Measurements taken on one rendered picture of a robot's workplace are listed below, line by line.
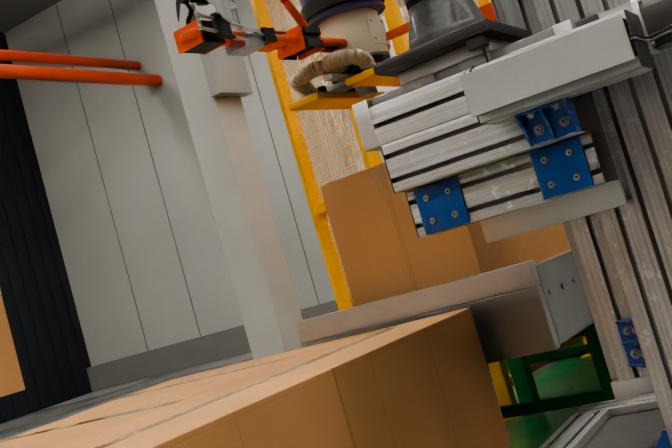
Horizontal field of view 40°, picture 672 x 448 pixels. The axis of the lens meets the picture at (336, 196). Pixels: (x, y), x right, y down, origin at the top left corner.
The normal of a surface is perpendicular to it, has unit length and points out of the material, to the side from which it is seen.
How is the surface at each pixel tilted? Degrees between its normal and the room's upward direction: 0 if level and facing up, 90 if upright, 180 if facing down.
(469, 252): 90
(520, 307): 90
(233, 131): 90
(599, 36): 90
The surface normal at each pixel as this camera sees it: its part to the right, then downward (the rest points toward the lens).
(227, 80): 0.80, -0.28
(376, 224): -0.57, 0.09
